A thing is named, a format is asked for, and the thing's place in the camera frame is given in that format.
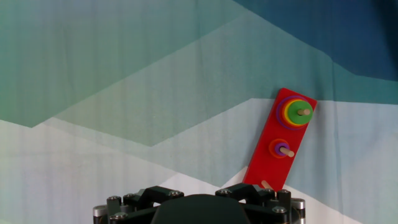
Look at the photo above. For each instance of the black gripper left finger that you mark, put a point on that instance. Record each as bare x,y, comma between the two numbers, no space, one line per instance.
140,199

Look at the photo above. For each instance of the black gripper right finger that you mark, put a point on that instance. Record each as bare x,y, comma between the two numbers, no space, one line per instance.
248,191

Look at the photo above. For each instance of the green Hanoi disc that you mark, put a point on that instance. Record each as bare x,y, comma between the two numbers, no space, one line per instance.
295,116

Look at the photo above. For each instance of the red Hanoi base with pegs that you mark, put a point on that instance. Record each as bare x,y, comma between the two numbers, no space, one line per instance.
267,168

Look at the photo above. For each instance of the small red orange Hanoi disc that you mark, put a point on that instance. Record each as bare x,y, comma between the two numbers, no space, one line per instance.
271,148

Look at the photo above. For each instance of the small purple Hanoi disc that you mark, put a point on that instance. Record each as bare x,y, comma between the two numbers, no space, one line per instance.
279,148

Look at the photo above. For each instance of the large red Hanoi disc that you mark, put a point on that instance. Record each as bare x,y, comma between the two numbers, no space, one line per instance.
280,113

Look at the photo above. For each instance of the large orange Hanoi disc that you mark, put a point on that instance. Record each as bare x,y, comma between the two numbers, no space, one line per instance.
283,112

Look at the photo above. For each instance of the yellow Hanoi disc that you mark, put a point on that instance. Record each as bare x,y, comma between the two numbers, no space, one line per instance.
285,112

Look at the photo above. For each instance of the blue green white tablecloth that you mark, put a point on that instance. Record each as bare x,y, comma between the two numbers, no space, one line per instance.
124,93

